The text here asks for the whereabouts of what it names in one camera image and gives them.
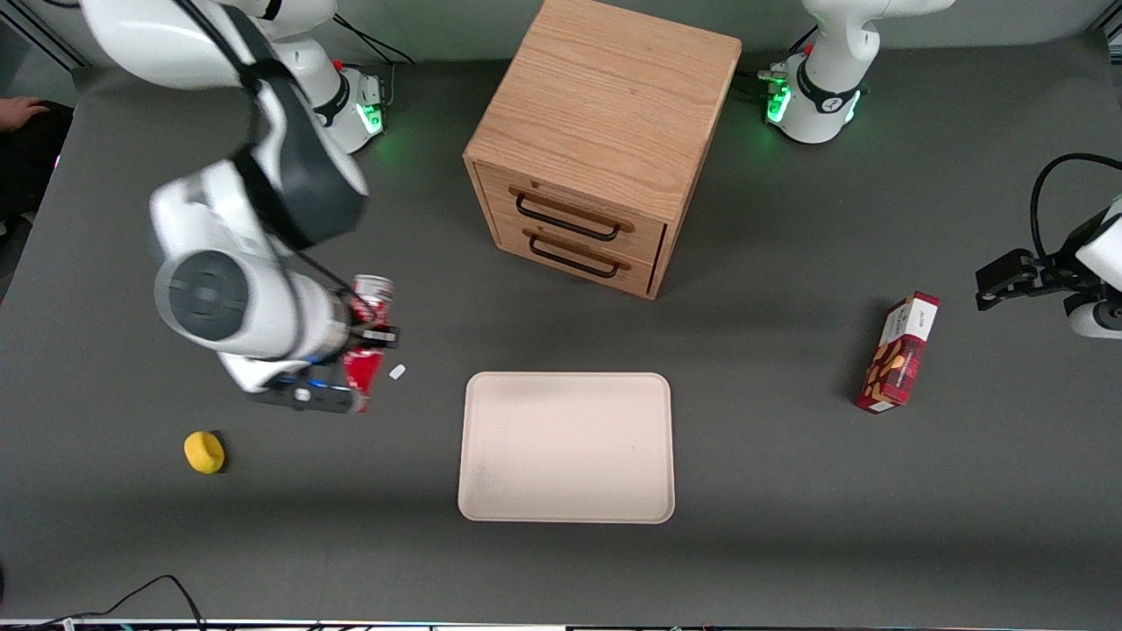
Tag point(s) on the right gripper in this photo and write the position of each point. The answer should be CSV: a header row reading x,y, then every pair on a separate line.
x,y
362,334

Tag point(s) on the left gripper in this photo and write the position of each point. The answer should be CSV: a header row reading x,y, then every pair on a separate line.
x,y
1058,264

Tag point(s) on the red coke bottle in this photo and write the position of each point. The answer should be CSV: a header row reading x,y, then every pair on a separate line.
x,y
365,372

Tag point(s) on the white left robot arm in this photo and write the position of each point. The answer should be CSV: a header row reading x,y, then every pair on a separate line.
x,y
828,96

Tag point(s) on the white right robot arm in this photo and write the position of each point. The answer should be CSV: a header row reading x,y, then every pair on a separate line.
x,y
263,307

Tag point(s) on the cream plastic tray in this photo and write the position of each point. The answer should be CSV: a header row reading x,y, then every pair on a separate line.
x,y
566,447

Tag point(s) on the person's hand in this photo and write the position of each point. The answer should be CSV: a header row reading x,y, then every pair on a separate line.
x,y
19,111

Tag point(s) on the red snack box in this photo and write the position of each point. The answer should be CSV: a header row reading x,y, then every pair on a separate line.
x,y
898,355

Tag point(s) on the wooden drawer cabinet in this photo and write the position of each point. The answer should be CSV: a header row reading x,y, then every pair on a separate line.
x,y
605,105

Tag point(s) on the person's dark clothing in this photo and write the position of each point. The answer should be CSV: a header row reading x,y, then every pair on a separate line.
x,y
31,158

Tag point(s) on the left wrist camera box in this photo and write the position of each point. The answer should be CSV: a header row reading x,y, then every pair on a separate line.
x,y
1096,320

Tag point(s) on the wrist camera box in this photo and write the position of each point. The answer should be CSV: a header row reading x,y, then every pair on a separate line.
x,y
307,400
1096,320

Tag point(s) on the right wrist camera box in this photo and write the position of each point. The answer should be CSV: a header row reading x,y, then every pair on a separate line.
x,y
307,400

